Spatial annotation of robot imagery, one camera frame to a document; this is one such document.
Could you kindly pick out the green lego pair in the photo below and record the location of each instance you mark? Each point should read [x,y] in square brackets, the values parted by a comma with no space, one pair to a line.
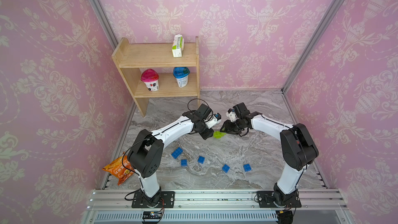
[218,134]

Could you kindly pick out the wooden two-tier shelf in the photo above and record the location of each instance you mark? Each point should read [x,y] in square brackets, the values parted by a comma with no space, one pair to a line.
[129,59]

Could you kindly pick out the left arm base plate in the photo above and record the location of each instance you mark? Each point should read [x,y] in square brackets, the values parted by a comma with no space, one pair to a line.
[163,199]

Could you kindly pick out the blue large lego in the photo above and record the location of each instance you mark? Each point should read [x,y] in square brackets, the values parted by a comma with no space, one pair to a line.
[176,153]

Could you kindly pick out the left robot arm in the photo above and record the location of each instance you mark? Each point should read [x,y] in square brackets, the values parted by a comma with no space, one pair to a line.
[146,153]

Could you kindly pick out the blue small lego front-right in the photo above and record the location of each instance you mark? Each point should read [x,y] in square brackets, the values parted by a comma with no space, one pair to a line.
[247,167]

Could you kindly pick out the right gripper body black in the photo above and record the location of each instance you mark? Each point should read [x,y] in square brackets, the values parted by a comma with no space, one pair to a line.
[233,127]

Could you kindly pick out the blue lid yogurt cup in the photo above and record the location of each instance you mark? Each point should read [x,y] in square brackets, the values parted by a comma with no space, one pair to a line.
[182,76]

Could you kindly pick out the blue small lego middle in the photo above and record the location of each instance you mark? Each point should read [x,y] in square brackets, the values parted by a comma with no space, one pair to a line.
[201,159]

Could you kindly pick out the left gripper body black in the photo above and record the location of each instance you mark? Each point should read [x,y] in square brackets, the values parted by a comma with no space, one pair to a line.
[204,131]

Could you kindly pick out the pink lid yogurt cup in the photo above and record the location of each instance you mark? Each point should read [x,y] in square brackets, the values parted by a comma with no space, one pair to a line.
[151,79]

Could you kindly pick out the green white carton box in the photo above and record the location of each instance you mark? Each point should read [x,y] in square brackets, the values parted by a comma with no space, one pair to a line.
[178,46]

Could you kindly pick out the aluminium front rail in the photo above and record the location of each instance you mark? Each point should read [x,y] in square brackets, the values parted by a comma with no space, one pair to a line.
[220,206]

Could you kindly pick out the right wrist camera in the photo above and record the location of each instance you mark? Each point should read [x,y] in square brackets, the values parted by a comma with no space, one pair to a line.
[231,114]

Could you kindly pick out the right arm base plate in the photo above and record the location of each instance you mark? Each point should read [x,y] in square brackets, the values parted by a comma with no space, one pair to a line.
[276,199]

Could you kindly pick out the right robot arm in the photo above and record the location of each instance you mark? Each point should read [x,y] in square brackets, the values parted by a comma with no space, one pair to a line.
[298,149]

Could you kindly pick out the blue small lego front-centre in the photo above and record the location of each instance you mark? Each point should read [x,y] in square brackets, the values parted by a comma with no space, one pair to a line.
[225,168]

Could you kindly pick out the orange snack bag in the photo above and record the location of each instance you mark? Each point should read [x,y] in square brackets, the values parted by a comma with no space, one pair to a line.
[120,168]

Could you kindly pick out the blue small lego front-left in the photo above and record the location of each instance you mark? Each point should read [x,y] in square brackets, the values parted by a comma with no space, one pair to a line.
[184,163]

